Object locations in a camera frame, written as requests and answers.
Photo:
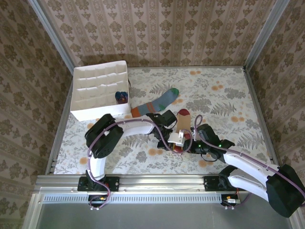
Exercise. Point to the white divided organizer box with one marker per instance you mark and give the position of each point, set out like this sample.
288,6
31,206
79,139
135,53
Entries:
100,86

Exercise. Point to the aluminium frame corner post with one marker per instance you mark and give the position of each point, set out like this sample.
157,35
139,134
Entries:
267,35
52,35

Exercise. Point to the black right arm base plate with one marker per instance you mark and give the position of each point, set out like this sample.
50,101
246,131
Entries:
210,183

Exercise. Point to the blue sock with green toe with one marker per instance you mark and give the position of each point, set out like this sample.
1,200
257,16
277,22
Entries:
152,105

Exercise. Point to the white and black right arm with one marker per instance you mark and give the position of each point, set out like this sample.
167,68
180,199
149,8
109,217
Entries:
247,164

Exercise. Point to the aluminium front frame rail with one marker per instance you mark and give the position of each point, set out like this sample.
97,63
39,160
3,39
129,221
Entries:
162,183

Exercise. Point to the aluminium table side rail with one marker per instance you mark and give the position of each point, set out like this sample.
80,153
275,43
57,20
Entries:
259,114
59,119

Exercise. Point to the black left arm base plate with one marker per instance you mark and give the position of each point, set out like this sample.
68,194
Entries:
114,183

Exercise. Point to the purple sock with teal toe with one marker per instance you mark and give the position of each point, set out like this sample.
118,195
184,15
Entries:
121,97

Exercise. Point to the floral printed tablecloth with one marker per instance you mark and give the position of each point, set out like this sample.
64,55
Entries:
214,95

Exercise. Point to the beige sock with maroon toe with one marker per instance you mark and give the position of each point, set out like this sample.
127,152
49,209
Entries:
183,119

